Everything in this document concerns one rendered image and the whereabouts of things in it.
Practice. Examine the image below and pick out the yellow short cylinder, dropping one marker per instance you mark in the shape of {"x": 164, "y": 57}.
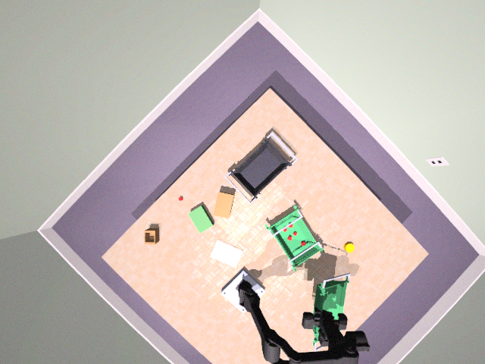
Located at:
{"x": 349, "y": 247}

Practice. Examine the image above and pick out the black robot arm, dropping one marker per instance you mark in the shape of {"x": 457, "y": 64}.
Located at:
{"x": 341, "y": 349}

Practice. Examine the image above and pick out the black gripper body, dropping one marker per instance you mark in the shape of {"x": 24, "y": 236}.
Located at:
{"x": 324, "y": 323}

